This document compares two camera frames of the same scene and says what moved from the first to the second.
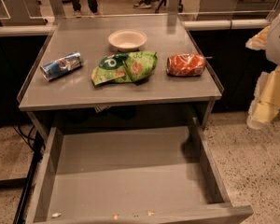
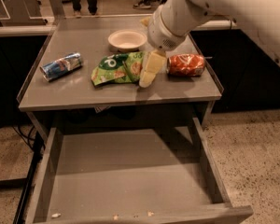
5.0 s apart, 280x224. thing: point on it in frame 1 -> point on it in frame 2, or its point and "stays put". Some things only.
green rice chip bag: x=132 y=67 stays put
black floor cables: x=35 y=144 stays put
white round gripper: x=279 y=42 -> x=161 y=35
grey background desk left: x=18 y=8 stays put
